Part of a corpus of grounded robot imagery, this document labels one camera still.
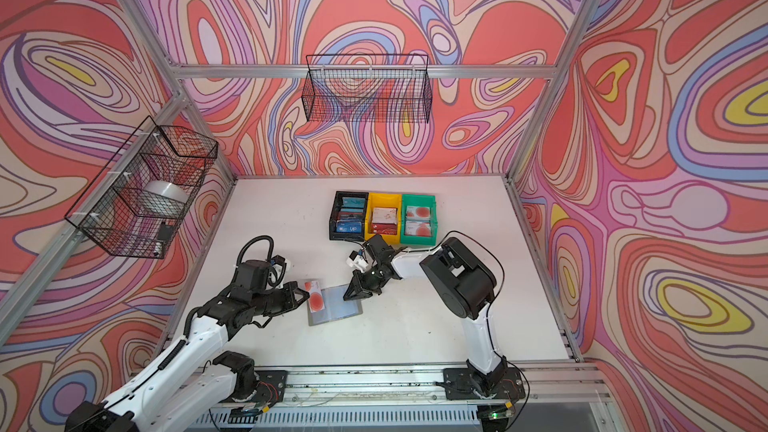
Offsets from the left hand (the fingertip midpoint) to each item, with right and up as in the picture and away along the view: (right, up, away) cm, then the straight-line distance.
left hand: (312, 293), depth 81 cm
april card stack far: (+32, +22, +24) cm, 45 cm away
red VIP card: (+20, +16, +21) cm, 33 cm away
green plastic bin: (+33, +26, +24) cm, 48 cm away
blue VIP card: (+8, +17, +20) cm, 28 cm away
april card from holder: (0, -2, +2) cm, 3 cm away
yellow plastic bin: (+20, +26, +24) cm, 41 cm away
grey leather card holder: (+5, -6, +7) cm, 10 cm away
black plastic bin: (+7, +21, +24) cm, 32 cm away
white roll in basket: (-33, +26, -11) cm, 43 cm away
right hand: (+9, -5, +6) cm, 12 cm away
